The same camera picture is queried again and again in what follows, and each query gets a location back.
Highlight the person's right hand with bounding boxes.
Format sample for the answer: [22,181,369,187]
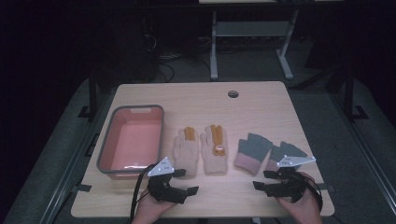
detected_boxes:
[276,172,325,224]

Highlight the beige glove with orange fingers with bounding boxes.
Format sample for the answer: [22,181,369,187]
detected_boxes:
[172,126,200,177]

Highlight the grey and pink fingerless glove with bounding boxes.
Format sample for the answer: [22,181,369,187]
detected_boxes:
[233,133,274,176]
[264,140,308,173]

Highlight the white metal desk frame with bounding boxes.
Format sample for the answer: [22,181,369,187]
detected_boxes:
[199,0,344,81]

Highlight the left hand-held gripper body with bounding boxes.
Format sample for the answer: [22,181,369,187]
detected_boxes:
[147,156,188,205]

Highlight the pink basin with grey rim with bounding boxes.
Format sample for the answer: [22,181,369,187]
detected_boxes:
[96,105,165,181]

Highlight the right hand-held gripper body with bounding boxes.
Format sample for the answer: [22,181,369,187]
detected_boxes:
[270,154,317,203]

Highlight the cables on floor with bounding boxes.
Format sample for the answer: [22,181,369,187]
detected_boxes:
[157,53,183,84]

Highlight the person's left hand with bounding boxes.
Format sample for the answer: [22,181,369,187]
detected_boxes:
[132,188,177,224]

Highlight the beige glove with bear face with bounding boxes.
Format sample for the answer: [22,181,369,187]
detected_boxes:
[199,124,229,175]

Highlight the black metal stand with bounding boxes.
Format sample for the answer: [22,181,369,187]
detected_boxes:
[78,69,99,120]
[343,66,370,121]

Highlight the aluminium floor rail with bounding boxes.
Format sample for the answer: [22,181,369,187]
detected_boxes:
[329,92,396,216]
[39,92,110,224]

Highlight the right hand-held gripper black cable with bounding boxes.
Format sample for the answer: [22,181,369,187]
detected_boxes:
[300,172,325,213]

